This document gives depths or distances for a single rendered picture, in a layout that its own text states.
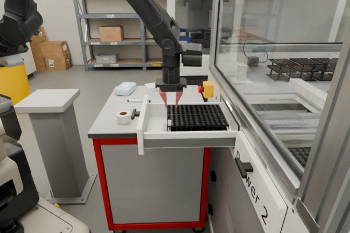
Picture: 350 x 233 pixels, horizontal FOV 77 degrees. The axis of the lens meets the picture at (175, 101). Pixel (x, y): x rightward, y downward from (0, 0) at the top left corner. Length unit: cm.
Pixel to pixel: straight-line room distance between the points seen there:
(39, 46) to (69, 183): 386
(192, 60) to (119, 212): 100
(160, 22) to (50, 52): 469
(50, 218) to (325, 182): 128
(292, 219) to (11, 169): 84
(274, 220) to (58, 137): 132
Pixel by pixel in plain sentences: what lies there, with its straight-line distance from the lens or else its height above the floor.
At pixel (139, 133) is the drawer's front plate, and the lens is 74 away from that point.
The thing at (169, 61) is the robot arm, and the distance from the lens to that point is 69.
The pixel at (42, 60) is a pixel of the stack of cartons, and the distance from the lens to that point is 533.
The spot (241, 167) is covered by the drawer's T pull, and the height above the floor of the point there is 91.
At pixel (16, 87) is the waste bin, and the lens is 333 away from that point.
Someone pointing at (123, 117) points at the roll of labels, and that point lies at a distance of 109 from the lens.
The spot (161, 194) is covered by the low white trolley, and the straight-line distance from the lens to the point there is 129.
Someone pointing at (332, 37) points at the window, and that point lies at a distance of 43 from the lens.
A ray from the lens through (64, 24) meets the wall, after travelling 543.
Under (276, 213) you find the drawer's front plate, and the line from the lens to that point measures 54.
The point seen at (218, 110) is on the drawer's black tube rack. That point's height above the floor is 90.
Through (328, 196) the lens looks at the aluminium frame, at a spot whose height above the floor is 104.
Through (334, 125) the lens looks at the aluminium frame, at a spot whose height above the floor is 114.
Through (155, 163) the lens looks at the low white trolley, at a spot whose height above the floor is 57.
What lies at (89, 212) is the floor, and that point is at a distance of 177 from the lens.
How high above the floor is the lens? 130
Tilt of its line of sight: 24 degrees down
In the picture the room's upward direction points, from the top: straight up
